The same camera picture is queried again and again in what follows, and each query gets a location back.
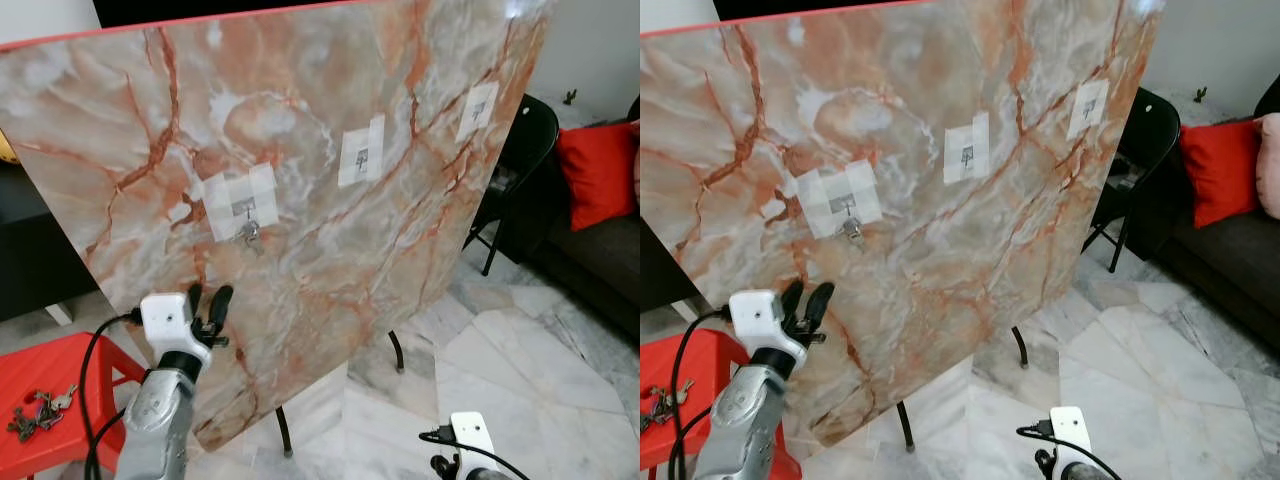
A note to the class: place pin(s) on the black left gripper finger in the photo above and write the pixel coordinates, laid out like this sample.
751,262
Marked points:
793,300
220,303
819,303
195,300

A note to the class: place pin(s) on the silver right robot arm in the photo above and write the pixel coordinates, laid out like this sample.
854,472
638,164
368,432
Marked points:
485,475
1080,472

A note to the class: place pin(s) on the bunch of keys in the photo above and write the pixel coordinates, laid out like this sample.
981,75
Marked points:
38,412
665,402

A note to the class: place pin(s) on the single silver key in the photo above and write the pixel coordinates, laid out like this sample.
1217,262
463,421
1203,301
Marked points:
852,230
249,235

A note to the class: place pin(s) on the red plastic stool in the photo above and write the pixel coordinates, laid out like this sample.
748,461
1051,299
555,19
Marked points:
700,350
70,370

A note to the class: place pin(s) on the black board stand leg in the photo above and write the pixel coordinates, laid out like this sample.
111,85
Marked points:
906,425
1020,347
284,430
397,350

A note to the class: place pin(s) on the marble patterned board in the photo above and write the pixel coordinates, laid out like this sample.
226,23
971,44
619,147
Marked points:
1000,260
330,250

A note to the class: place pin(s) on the dark low furniture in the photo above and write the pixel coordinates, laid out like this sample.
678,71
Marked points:
660,260
30,240

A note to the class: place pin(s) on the dark grey sofa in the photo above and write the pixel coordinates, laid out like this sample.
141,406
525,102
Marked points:
590,265
1230,270

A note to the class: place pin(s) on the red cushion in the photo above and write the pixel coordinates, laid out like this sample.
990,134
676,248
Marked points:
1220,170
598,170

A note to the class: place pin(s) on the yellow round object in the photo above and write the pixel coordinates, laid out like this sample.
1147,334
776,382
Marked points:
6,148

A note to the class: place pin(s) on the black folding chair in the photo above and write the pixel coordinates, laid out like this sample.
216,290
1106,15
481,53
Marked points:
1150,130
535,135

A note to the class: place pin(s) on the pink cushion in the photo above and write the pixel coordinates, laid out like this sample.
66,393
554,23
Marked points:
1270,165

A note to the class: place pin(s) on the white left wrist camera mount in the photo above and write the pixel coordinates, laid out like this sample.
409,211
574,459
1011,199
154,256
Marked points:
760,320
168,318

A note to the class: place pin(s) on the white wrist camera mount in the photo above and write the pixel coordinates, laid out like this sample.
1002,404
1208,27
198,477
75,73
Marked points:
168,318
760,320
1070,430
472,435

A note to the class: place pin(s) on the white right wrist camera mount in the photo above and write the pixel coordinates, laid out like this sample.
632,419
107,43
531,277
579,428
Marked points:
1070,430
472,435

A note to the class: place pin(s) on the taped metal wall hook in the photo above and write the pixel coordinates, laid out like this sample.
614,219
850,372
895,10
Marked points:
967,154
245,205
361,155
848,203
1088,107
478,108

